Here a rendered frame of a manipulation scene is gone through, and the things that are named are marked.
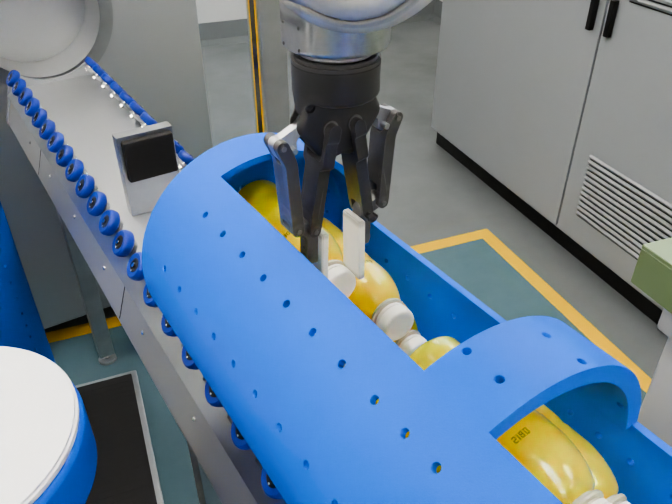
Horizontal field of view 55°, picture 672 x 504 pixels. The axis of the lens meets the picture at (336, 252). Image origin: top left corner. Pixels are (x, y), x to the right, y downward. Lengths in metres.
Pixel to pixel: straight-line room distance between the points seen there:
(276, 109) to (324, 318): 0.96
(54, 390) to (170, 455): 1.27
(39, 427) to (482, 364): 0.46
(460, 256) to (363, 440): 2.29
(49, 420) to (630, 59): 2.11
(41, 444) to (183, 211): 0.27
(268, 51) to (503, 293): 1.51
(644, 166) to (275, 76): 1.43
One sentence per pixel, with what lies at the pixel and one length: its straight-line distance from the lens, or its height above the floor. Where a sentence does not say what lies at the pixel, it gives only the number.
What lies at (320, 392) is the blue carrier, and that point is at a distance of 0.50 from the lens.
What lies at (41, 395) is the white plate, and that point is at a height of 1.04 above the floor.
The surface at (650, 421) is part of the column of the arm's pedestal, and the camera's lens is 1.09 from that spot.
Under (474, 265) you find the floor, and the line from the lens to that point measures 2.69.
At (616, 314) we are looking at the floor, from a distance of 2.61.
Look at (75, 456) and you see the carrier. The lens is 0.72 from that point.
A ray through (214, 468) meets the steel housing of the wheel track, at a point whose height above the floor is 0.86.
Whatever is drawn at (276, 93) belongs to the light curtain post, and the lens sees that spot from 1.43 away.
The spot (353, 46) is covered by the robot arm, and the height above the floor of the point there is 1.40.
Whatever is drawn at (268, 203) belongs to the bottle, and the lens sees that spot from 0.74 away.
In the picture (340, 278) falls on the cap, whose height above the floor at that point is 1.16.
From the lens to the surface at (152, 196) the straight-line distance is 1.24.
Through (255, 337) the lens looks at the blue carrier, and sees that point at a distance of 0.57.
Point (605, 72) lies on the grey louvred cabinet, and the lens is 2.53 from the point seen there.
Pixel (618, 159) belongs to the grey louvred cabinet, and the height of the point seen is 0.51.
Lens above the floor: 1.55
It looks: 35 degrees down
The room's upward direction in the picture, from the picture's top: straight up
